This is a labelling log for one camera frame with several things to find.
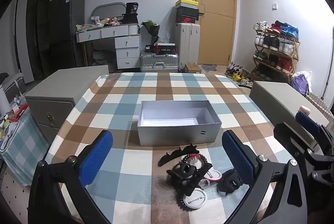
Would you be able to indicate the blue plaid cartoon cloth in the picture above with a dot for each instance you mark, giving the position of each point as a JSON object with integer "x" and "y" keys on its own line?
{"x": 23, "y": 145}

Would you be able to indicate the black bag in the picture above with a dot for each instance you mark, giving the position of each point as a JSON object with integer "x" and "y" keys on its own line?
{"x": 131, "y": 12}

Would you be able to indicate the white upright suitcase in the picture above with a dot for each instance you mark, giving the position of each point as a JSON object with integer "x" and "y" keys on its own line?
{"x": 188, "y": 43}

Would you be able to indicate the yellow lid shoe box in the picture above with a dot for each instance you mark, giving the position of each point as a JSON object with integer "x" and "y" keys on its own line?
{"x": 186, "y": 2}

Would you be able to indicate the black refrigerator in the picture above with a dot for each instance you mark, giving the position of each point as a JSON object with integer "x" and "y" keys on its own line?
{"x": 65, "y": 30}

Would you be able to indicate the small closed cardboard box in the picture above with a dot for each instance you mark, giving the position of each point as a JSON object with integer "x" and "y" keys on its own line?
{"x": 193, "y": 68}

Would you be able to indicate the thin metal pole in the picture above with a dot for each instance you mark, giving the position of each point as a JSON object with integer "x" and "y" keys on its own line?
{"x": 329, "y": 62}

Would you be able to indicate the silver suitcase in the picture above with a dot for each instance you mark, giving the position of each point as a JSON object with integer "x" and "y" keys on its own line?
{"x": 159, "y": 62}

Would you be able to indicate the wooden door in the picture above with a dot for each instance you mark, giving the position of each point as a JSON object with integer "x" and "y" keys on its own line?
{"x": 214, "y": 9}

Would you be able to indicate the red and black box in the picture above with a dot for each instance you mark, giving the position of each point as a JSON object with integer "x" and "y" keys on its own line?
{"x": 165, "y": 48}

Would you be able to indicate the silver rectangular box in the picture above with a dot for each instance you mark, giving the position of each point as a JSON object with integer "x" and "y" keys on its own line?
{"x": 177, "y": 135}

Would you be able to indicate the plaid tablecloth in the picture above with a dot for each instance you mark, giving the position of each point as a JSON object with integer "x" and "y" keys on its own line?
{"x": 130, "y": 98}

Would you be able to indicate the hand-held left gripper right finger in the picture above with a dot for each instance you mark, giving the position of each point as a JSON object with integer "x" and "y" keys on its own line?
{"x": 237, "y": 158}

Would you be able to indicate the clear plastic bag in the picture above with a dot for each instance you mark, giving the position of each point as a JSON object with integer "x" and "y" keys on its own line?
{"x": 164, "y": 38}

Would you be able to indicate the wicker basket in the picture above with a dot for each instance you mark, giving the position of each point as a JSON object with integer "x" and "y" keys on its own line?
{"x": 319, "y": 106}

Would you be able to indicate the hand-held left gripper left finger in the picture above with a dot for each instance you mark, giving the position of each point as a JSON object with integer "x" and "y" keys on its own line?
{"x": 95, "y": 158}

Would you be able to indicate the grey floor mat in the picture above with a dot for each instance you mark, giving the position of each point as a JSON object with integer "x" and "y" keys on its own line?
{"x": 208, "y": 66}

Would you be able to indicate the large black claw hair clip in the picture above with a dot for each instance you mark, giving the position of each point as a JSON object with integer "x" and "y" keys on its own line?
{"x": 182, "y": 170}

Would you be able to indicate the small black claw hair clip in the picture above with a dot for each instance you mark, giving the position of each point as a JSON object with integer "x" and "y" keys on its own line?
{"x": 231, "y": 182}

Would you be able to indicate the wooden shoe rack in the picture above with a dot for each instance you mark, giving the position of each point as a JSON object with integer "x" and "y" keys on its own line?
{"x": 293, "y": 56}

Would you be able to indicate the desk top clutter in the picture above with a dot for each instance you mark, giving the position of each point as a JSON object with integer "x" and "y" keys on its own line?
{"x": 101, "y": 22}

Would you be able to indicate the rows of shoes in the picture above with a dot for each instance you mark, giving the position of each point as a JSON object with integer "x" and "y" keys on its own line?
{"x": 274, "y": 42}

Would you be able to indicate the dark wardrobe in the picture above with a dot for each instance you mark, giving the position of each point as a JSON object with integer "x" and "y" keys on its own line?
{"x": 31, "y": 30}

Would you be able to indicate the black shoe box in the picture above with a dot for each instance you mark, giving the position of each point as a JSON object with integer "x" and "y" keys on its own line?
{"x": 186, "y": 13}

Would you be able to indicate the pile of floor shoes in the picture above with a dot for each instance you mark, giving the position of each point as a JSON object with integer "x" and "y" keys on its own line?
{"x": 236, "y": 72}

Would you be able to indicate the white pegboard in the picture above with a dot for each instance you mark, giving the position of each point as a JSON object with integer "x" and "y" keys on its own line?
{"x": 13, "y": 195}

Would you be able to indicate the large white round badge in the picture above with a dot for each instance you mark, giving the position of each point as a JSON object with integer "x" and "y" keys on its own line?
{"x": 194, "y": 199}

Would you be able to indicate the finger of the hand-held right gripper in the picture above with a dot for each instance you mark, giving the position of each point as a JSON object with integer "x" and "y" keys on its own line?
{"x": 289, "y": 140}
{"x": 308, "y": 122}

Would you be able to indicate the long black hair clip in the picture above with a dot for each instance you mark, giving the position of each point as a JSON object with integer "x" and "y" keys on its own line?
{"x": 169, "y": 157}

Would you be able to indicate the dark wrapped flower bouquet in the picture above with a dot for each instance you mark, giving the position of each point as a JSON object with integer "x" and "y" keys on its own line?
{"x": 152, "y": 29}

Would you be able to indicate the purple bag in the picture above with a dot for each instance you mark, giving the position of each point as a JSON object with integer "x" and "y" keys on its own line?
{"x": 300, "y": 84}

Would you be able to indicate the pink rim round badge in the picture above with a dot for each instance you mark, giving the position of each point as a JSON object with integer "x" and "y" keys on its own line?
{"x": 214, "y": 175}

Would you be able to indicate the white desk with drawers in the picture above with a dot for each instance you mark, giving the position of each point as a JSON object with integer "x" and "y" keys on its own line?
{"x": 125, "y": 43}

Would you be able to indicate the small white round badge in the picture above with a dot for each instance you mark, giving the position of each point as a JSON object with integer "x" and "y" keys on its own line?
{"x": 203, "y": 183}

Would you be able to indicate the small black box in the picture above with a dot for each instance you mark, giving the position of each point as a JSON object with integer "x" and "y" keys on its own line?
{"x": 149, "y": 48}

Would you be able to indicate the grey arched frame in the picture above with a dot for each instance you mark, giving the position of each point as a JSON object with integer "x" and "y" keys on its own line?
{"x": 109, "y": 8}

